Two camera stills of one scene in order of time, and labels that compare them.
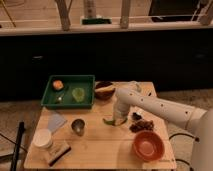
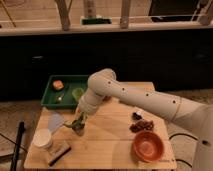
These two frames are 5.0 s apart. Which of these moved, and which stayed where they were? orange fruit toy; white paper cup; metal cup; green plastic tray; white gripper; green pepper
Moved: green pepper; white gripper
Stayed: orange fruit toy; metal cup; white paper cup; green plastic tray
